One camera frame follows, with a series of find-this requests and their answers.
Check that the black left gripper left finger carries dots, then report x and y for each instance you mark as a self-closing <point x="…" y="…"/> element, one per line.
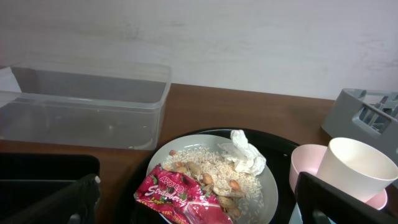
<point x="50" y="201"/>

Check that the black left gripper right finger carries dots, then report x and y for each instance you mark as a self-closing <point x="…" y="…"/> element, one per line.
<point x="320" y="202"/>

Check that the pink bowl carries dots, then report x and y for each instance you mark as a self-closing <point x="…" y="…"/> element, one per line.
<point x="308" y="158"/>

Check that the cream paper cup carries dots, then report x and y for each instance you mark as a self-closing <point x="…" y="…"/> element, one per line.
<point x="356" y="168"/>

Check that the grey plate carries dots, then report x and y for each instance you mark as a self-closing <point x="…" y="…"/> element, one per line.
<point x="266" y="178"/>

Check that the rice and peanut scraps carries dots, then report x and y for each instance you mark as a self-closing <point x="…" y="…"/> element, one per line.
<point x="231" y="178"/>

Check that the white tissue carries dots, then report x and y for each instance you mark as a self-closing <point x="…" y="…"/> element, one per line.
<point x="245" y="157"/>

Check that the red strawberry snack wrapper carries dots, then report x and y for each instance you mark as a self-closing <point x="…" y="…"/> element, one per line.
<point x="179" y="198"/>

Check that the grey dishwasher rack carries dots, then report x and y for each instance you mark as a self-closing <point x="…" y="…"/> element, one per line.
<point x="369" y="116"/>

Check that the black rectangular tray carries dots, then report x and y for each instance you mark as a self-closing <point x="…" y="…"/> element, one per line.
<point x="20" y="166"/>

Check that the round black tray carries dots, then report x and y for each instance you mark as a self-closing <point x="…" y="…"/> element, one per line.
<point x="277" y="150"/>

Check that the clear plastic bin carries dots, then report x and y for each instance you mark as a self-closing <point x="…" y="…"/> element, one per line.
<point x="97" y="104"/>

